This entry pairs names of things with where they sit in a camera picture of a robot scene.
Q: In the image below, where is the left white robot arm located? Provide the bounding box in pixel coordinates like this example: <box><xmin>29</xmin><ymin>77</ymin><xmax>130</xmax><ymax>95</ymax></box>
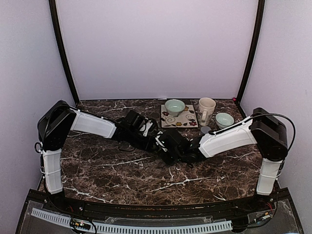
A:
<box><xmin>34</xmin><ymin>100</ymin><xmax>158</xmax><ymax>213</ymax></box>

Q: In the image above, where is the large grey-capped pill bottle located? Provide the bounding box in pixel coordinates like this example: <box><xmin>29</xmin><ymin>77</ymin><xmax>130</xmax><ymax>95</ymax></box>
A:
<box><xmin>200</xmin><ymin>126</ymin><xmax>211</xmax><ymax>135</ymax></box>

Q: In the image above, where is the cream ceramic mug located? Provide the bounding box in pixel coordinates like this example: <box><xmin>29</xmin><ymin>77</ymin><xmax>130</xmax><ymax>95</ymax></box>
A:
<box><xmin>198</xmin><ymin>97</ymin><xmax>216</xmax><ymax>126</ymax></box>

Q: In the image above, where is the black front rail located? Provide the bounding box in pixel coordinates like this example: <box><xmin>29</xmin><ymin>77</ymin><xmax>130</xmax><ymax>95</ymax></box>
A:
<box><xmin>26</xmin><ymin>188</ymin><xmax>290</xmax><ymax>219</ymax></box>

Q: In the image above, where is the floral square ceramic plate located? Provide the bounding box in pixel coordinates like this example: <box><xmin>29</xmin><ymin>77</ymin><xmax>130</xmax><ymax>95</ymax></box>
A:
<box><xmin>160</xmin><ymin>104</ymin><xmax>198</xmax><ymax>128</ymax></box>

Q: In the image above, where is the celadon bowl on table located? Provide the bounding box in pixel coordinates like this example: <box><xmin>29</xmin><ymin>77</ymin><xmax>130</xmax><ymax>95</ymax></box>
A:
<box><xmin>215</xmin><ymin>113</ymin><xmax>234</xmax><ymax>129</ymax></box>

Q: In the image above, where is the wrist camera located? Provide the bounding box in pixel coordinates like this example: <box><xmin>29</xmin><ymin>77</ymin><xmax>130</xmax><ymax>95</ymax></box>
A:
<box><xmin>155</xmin><ymin>131</ymin><xmax>168</xmax><ymax>152</ymax></box>
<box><xmin>125</xmin><ymin>110</ymin><xmax>145</xmax><ymax>130</ymax></box>

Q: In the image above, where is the white slotted cable duct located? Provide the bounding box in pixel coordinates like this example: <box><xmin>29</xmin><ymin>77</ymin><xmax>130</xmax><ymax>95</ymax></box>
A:
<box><xmin>30</xmin><ymin>208</ymin><xmax>233</xmax><ymax>234</ymax></box>

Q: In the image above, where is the black frame post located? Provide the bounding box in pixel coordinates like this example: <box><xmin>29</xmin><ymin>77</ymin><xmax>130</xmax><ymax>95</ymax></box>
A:
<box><xmin>236</xmin><ymin>0</ymin><xmax>265</xmax><ymax>103</ymax></box>
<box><xmin>48</xmin><ymin>0</ymin><xmax>80</xmax><ymax>105</ymax></box>

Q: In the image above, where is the celadon bowl on plate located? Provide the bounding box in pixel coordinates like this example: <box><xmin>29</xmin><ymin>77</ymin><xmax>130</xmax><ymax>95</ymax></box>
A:
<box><xmin>165</xmin><ymin>99</ymin><xmax>185</xmax><ymax>117</ymax></box>

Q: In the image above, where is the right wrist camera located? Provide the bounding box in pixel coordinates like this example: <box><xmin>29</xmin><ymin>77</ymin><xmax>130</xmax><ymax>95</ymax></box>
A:
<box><xmin>155</xmin><ymin>131</ymin><xmax>168</xmax><ymax>152</ymax></box>

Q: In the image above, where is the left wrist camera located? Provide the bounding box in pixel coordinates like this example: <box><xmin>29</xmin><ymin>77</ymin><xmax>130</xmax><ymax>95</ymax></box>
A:
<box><xmin>125</xmin><ymin>110</ymin><xmax>145</xmax><ymax>130</ymax></box>

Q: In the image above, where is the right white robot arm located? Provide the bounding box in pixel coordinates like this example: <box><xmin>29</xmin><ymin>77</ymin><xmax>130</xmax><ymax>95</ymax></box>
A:
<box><xmin>155</xmin><ymin>108</ymin><xmax>293</xmax><ymax>212</ymax></box>

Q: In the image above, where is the left black frame post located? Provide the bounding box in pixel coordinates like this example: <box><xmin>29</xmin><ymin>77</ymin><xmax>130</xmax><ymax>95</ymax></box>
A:
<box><xmin>48</xmin><ymin>0</ymin><xmax>80</xmax><ymax>105</ymax></box>

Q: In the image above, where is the right black frame post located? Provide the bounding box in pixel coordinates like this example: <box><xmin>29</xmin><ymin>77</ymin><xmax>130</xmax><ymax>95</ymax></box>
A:
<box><xmin>236</xmin><ymin>0</ymin><xmax>265</xmax><ymax>103</ymax></box>

